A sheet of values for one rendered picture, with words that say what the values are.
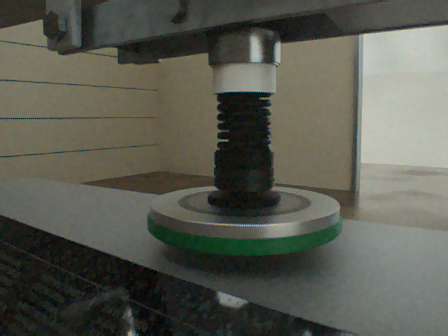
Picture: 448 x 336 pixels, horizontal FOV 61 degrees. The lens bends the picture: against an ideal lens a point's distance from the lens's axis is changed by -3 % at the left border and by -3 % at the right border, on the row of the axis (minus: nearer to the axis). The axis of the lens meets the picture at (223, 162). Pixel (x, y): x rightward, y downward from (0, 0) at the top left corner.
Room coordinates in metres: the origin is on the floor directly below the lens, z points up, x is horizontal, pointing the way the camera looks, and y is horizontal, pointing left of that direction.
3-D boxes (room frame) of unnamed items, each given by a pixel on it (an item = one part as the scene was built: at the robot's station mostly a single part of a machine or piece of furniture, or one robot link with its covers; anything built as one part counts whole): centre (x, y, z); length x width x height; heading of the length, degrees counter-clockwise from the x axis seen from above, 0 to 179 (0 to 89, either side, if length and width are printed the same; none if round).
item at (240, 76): (0.44, -0.02, 1.00); 0.07 x 0.07 x 0.04
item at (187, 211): (0.44, -0.02, 0.86); 0.21 x 0.21 x 0.01
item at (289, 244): (0.44, -0.02, 0.85); 0.22 x 0.22 x 0.04
